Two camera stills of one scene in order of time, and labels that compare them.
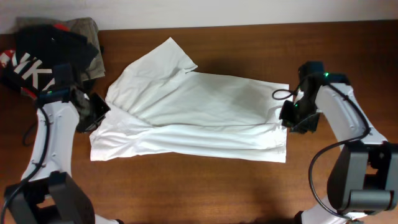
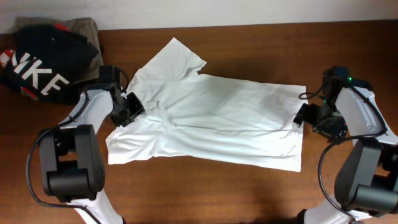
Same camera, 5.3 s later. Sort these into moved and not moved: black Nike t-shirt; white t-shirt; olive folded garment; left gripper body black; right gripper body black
Moved: white t-shirt; right gripper body black; left gripper body black
Not moved: olive folded garment; black Nike t-shirt
